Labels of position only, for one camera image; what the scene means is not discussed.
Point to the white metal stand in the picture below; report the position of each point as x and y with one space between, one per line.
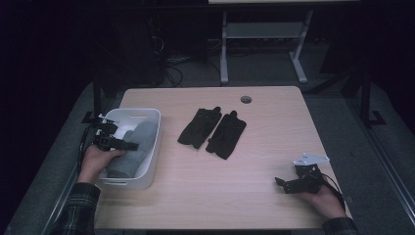
261 30

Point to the person's right hand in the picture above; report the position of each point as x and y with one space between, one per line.
326 204

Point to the metal floor rail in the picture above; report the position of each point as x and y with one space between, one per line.
391 169
58 209

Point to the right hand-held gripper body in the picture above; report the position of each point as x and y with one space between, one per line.
310 181

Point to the grey knitted glove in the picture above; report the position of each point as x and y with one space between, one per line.
133 160

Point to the black glove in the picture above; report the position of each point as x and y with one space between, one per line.
199 129
226 137

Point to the white plastic bin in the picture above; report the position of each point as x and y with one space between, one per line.
150 169

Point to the black metal post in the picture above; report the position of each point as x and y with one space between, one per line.
97 94
366 98

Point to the person's left hand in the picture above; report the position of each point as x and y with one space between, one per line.
93 163

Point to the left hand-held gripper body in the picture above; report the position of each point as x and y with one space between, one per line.
104 140

